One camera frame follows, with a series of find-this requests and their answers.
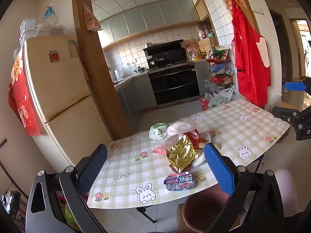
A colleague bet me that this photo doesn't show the grey base cabinets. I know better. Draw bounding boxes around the grey base cabinets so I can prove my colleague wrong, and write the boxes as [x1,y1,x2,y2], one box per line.
[114,74,158,117]

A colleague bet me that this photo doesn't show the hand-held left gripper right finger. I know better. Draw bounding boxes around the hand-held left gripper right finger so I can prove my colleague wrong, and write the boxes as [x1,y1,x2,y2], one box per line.
[204,143,285,233]

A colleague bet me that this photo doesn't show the cream refrigerator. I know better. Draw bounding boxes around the cream refrigerator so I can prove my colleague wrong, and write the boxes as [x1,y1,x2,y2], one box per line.
[21,36,114,165]

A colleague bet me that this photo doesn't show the row of colourful snack packets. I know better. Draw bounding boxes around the row of colourful snack packets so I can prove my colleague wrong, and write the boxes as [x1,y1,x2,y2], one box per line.
[185,38,207,61]

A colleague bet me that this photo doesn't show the cardboard box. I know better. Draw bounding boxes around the cardboard box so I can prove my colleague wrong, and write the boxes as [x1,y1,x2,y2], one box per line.
[281,91,311,112]

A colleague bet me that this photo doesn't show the white storage box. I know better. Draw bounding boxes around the white storage box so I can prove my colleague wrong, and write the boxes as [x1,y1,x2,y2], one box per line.
[19,19,40,44]

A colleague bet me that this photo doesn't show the wooden shelf box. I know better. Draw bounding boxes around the wooden shelf box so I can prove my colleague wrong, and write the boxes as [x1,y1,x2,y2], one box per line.
[197,37,218,52]

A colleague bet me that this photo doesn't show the printed refill pouch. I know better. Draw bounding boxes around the printed refill pouch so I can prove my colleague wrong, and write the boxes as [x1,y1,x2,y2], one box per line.
[163,172,198,192]

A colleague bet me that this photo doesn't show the black range hood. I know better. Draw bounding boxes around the black range hood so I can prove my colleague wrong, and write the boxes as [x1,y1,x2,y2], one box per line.
[143,39,187,65]

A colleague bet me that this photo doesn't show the red snack wrapper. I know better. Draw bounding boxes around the red snack wrapper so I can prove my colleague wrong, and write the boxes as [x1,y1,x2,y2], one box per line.
[183,130,207,149]

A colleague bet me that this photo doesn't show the white shopping bag green print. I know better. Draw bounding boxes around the white shopping bag green print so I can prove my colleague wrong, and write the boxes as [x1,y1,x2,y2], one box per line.
[205,86,238,109]

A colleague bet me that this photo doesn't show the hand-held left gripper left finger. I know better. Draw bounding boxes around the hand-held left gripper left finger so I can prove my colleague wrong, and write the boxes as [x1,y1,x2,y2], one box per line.
[25,144,108,233]

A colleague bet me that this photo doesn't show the dark shiny object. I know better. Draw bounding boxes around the dark shiny object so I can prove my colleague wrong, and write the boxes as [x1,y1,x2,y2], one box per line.
[0,190,21,222]

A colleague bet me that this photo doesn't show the red apron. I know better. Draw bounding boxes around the red apron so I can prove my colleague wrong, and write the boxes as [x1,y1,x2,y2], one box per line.
[230,0,272,109]

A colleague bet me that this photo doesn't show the white cloth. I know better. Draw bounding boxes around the white cloth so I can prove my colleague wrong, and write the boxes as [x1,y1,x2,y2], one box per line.
[166,122,194,136]

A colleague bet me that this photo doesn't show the clear plastic bag bundle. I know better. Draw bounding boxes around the clear plastic bag bundle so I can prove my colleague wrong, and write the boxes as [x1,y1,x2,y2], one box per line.
[36,5,68,37]

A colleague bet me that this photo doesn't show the gold foil bag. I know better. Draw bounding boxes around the gold foil bag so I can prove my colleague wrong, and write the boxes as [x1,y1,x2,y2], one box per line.
[166,135,202,173]

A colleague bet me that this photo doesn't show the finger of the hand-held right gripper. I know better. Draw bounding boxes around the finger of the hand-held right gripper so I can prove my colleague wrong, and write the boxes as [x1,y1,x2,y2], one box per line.
[271,106,304,127]
[284,77,311,96]

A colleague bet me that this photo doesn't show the green packets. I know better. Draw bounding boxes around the green packets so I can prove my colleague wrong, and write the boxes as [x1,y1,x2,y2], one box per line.
[56,191,82,231]

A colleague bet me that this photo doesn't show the red plastic bag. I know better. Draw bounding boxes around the red plastic bag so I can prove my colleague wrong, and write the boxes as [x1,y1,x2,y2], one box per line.
[199,97,210,111]

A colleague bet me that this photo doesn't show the black built-in oven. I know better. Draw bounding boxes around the black built-in oven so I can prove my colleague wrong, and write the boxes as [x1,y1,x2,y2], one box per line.
[148,64,201,109]

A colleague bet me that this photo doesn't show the silver scouring sponge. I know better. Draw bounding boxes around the silver scouring sponge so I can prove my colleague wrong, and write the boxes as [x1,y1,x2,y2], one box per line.
[190,154,207,168]

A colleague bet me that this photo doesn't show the hanging orange snack bag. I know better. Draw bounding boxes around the hanging orange snack bag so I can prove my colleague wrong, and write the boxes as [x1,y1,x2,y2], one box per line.
[84,3,104,32]

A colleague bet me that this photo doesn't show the person's leg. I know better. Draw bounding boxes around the person's leg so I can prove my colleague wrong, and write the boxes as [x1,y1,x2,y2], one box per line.
[274,169,300,200]

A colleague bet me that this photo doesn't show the clear plastic container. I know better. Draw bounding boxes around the clear plastic container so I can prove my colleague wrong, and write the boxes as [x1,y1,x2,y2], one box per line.
[155,134,185,149]

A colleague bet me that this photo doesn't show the grey wall cabinets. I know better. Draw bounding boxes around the grey wall cabinets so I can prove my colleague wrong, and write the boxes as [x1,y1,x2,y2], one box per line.
[98,0,203,49]

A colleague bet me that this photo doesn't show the checkered bunny tablecloth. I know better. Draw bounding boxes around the checkered bunny tablecloth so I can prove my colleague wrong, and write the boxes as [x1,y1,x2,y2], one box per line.
[83,99,291,210]

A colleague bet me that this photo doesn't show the white green plastic bag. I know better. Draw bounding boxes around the white green plastic bag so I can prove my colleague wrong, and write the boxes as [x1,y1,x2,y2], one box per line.
[149,123,170,141]

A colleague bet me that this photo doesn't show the brown plastic bin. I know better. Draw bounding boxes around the brown plastic bin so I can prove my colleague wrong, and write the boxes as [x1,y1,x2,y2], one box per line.
[182,190,232,233]

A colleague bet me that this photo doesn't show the pale fridge note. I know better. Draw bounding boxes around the pale fridge note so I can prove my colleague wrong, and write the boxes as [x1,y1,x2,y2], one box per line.
[67,40,78,58]

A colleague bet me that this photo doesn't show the small red packet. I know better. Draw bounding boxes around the small red packet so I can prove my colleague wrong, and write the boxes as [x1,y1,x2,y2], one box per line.
[152,144,167,155]

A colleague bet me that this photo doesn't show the black table leg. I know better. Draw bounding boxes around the black table leg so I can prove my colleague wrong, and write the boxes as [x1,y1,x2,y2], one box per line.
[135,206,156,224]

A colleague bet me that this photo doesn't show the black wire rack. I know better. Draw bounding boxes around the black wire rack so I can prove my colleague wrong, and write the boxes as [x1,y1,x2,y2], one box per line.
[205,49,237,98]

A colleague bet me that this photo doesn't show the red hanging cloth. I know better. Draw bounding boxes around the red hanging cloth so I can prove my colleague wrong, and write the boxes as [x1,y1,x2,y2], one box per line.
[8,46,42,136]

